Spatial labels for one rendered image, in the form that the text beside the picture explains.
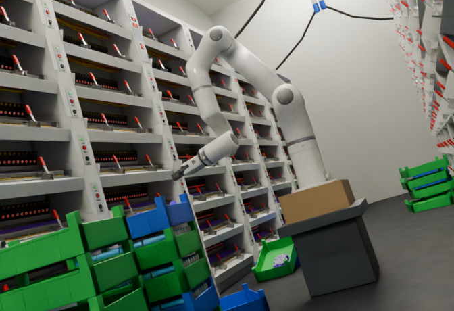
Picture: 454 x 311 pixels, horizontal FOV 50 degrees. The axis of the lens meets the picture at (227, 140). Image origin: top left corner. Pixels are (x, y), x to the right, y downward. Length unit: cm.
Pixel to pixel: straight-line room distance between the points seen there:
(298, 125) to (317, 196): 29
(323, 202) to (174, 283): 80
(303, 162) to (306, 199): 16
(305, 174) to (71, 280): 117
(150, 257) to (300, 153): 89
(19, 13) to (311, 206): 139
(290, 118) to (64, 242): 118
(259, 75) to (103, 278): 125
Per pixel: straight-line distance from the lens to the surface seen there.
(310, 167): 192
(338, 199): 184
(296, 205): 187
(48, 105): 203
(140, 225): 125
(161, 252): 124
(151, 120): 257
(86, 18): 240
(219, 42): 203
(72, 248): 97
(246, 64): 204
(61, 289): 99
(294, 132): 194
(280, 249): 285
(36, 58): 210
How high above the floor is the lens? 39
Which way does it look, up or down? 8 degrees up
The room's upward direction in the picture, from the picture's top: 17 degrees counter-clockwise
